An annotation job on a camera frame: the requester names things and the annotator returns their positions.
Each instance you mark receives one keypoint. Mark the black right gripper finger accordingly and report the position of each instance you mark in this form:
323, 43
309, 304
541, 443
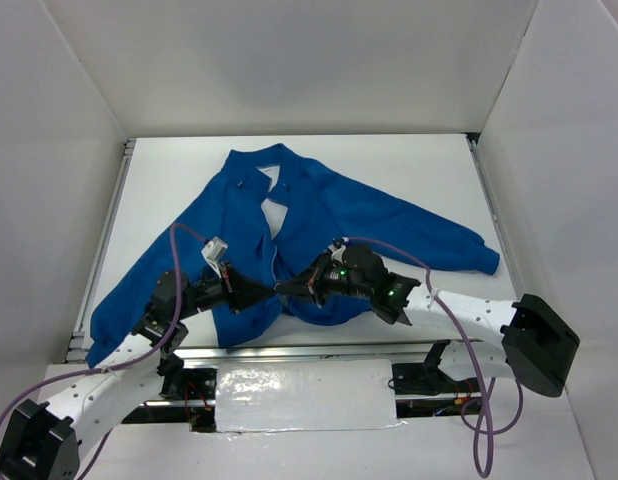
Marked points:
305, 280
304, 296

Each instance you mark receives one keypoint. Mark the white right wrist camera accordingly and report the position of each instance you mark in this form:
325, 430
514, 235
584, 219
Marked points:
338, 244

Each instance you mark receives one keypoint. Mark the right aluminium frame rail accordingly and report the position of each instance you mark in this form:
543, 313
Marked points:
521, 284

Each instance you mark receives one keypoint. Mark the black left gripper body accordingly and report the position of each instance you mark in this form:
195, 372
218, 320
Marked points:
229, 288

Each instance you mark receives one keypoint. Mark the aluminium frame rail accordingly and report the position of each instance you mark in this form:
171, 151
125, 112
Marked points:
287, 353
76, 352
521, 284

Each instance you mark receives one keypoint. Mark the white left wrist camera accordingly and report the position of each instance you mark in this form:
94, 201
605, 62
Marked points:
212, 254

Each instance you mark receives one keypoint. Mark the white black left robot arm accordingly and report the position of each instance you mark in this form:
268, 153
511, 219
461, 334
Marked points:
50, 439

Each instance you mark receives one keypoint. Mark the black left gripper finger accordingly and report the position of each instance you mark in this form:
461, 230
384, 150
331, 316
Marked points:
238, 284
244, 299

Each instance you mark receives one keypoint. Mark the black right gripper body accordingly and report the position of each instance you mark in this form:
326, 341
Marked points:
315, 283

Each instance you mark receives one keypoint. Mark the front aluminium frame rail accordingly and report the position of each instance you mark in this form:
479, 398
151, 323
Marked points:
287, 353

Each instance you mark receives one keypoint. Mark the left aluminium frame rail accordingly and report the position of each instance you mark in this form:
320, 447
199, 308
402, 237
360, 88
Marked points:
76, 352

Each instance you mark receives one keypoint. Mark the blue zip-up jacket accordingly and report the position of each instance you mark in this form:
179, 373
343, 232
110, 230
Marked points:
277, 211

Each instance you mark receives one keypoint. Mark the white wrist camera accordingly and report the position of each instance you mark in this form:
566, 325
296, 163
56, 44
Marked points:
338, 244
212, 254

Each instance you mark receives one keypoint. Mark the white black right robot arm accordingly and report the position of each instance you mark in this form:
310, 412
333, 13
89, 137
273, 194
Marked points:
524, 339

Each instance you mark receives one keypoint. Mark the white front cover panel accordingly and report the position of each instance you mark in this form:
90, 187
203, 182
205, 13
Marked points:
323, 395

